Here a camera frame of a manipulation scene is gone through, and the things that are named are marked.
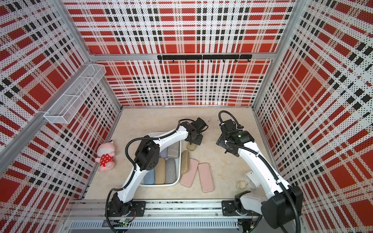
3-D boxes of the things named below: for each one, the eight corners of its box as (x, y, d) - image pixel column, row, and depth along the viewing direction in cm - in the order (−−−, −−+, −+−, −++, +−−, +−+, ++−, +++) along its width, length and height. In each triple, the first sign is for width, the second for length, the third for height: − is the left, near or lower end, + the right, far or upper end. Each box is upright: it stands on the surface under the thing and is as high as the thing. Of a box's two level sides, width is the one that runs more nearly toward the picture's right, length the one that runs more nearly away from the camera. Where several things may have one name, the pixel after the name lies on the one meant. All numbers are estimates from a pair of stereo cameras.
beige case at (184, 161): (180, 175, 85) (179, 172, 81) (182, 154, 94) (181, 150, 90) (188, 175, 85) (188, 172, 81) (189, 154, 94) (189, 150, 90)
